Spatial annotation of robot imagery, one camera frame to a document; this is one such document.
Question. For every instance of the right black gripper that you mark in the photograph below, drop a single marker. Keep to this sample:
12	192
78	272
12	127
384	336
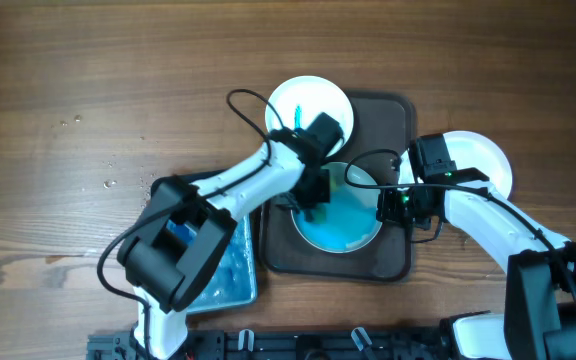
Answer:
388	212

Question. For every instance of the green yellow sponge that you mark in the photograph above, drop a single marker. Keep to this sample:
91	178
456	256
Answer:
318	214

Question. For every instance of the brown plastic serving tray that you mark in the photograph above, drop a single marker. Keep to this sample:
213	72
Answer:
382	121

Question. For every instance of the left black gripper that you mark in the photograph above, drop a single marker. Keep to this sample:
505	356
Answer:
323	195

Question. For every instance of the black tray with blue water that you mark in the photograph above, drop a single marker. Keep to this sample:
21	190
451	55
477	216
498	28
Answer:
234	282

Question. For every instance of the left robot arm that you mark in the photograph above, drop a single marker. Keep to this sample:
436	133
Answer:
171	253

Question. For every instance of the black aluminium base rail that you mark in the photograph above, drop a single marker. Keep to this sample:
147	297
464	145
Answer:
396	344

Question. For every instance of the light blue plate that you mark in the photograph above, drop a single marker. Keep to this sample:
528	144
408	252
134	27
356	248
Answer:
351	217

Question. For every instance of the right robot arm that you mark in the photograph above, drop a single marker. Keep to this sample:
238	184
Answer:
464	179

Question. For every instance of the white plate stained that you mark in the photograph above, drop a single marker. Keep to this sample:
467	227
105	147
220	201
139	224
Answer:
468	150
298	101

